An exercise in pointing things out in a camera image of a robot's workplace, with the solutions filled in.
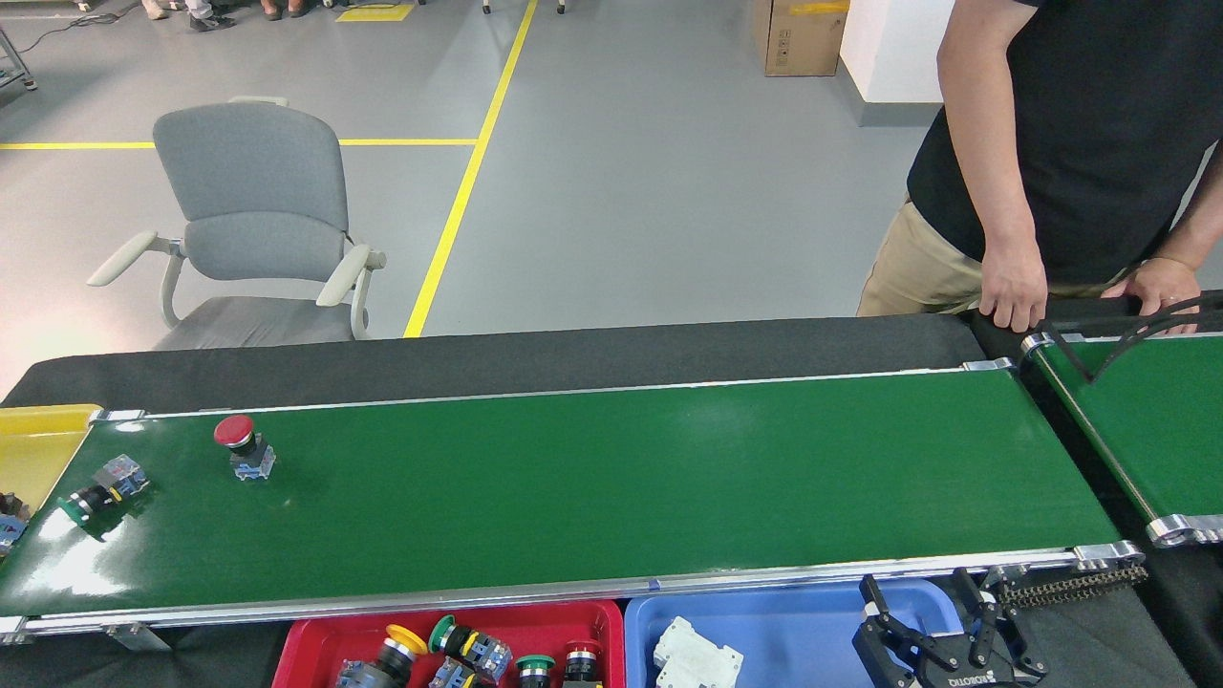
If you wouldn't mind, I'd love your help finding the small black table cloth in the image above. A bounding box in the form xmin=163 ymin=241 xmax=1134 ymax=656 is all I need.
xmin=970 ymin=290 xmax=1223 ymax=688

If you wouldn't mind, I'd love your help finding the aluminium frame rack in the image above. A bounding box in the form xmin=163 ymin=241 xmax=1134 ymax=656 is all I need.
xmin=0 ymin=27 xmax=37 ymax=92

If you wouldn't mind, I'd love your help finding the short green feeder conveyor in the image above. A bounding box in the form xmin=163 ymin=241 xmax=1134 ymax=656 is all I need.
xmin=1020 ymin=330 xmax=1223 ymax=548

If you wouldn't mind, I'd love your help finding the grey office chair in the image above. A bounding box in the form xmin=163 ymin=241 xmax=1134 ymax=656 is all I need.
xmin=88 ymin=96 xmax=388 ymax=352

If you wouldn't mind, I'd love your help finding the red plastic tray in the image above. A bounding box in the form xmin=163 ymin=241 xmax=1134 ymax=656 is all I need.
xmin=272 ymin=599 xmax=627 ymax=688

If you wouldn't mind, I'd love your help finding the large black table cloth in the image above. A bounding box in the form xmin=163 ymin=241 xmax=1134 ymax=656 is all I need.
xmin=0 ymin=313 xmax=1195 ymax=688

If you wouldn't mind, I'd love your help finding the brown cardboard box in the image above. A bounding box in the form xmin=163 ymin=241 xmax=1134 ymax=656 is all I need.
xmin=753 ymin=0 xmax=851 ymax=77

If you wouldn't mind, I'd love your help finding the long green conveyor belt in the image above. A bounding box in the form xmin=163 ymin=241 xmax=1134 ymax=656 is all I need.
xmin=0 ymin=356 xmax=1148 ymax=643

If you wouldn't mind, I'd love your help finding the black bent guide strip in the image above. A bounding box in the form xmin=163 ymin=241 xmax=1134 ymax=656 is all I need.
xmin=1040 ymin=294 xmax=1223 ymax=383

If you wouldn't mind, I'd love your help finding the white circuit breaker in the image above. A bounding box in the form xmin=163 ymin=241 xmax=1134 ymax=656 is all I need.
xmin=653 ymin=616 xmax=745 ymax=688

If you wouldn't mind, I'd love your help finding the person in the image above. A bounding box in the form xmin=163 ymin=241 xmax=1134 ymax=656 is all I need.
xmin=855 ymin=0 xmax=1223 ymax=335

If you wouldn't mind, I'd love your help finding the conveyor drive chain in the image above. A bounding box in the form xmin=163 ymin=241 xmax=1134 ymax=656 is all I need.
xmin=994 ymin=562 xmax=1150 ymax=610

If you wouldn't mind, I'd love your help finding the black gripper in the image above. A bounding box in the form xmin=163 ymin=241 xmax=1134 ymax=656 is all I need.
xmin=852 ymin=567 xmax=1047 ymax=688

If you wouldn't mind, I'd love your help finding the yellow mushroom push button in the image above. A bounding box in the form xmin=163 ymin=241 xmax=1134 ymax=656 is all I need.
xmin=368 ymin=624 xmax=429 ymax=685

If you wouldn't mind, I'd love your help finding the yellow plastic tray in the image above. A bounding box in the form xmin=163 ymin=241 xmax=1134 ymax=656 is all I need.
xmin=0 ymin=404 xmax=103 ymax=522

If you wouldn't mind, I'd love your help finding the person's left hand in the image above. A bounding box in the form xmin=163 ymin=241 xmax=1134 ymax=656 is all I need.
xmin=1099 ymin=256 xmax=1203 ymax=335

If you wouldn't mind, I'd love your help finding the person's right hand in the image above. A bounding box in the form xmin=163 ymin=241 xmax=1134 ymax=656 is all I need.
xmin=979 ymin=247 xmax=1049 ymax=333

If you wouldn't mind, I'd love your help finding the blue plastic tray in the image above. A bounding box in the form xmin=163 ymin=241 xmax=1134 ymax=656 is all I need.
xmin=624 ymin=578 xmax=964 ymax=688

